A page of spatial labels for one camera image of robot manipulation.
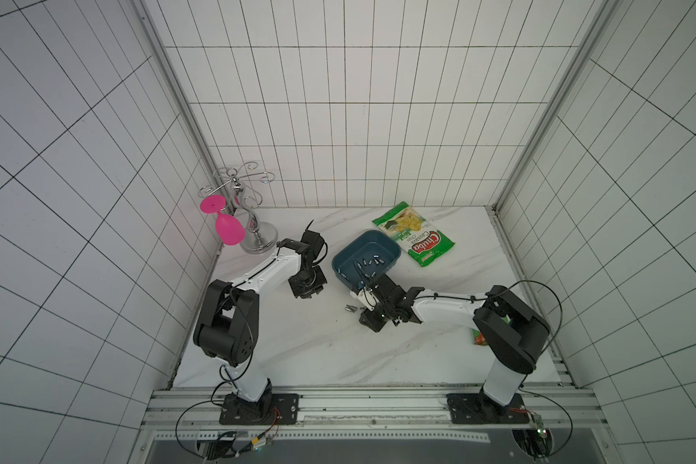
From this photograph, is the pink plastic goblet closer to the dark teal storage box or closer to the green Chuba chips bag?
the dark teal storage box

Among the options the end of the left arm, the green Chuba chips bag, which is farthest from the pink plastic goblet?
the green Chuba chips bag

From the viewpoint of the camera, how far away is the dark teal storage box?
3.27 ft

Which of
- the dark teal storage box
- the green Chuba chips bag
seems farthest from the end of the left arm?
the green Chuba chips bag

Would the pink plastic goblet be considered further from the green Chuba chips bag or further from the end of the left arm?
the green Chuba chips bag

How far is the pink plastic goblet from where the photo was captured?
84 cm

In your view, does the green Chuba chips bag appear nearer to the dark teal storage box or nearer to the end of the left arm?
the dark teal storage box

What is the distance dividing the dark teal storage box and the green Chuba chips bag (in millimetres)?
59

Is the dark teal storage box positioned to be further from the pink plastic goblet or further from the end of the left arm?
the pink plastic goblet

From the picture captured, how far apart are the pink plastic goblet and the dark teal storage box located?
1.10 feet

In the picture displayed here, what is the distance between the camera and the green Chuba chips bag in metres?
1.06

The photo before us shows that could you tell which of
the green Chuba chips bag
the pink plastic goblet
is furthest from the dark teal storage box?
the pink plastic goblet

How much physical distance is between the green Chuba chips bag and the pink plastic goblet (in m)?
0.53
